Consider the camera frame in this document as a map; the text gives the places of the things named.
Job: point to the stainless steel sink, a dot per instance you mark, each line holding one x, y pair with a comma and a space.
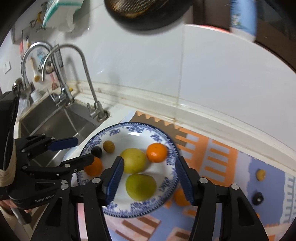
57, 122

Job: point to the person's left hand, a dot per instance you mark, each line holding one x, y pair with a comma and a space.
5, 204

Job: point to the orange mandarin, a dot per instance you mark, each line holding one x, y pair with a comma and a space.
180, 198
94, 168
157, 152

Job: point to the small white cup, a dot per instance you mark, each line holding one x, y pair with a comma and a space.
35, 95

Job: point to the white bowl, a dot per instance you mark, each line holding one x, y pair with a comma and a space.
70, 154

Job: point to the small brown longan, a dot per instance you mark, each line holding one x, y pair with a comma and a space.
108, 146
261, 174

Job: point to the white blue pump bottle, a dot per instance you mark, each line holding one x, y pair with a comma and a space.
244, 16

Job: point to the large steel kitchen faucet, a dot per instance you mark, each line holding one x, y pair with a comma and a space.
24, 62

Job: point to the green apple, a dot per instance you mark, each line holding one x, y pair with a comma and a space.
140, 186

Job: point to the white wall socket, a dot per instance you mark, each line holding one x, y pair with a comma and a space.
7, 67

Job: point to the blue patterned white plate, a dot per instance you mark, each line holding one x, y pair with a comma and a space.
136, 139

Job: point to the white plastic bag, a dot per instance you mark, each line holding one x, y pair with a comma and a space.
69, 23

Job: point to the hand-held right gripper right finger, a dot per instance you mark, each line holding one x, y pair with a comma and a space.
185, 183

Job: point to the yellow dish brush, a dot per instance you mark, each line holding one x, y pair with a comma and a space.
35, 71

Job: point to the thin gooseneck steel faucet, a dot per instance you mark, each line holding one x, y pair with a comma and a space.
85, 69

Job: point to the teal white cardboard box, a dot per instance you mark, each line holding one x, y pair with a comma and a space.
60, 9

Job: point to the black frying pan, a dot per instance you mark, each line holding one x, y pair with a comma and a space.
150, 23

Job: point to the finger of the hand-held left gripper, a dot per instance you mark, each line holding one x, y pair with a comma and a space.
63, 143
76, 162

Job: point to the yellow pear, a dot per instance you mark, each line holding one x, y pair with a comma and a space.
135, 160

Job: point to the dark purple plum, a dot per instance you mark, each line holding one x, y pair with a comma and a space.
257, 198
96, 151

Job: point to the colourful patterned mat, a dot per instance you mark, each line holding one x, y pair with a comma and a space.
219, 162

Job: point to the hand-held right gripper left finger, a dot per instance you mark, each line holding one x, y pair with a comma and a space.
115, 183

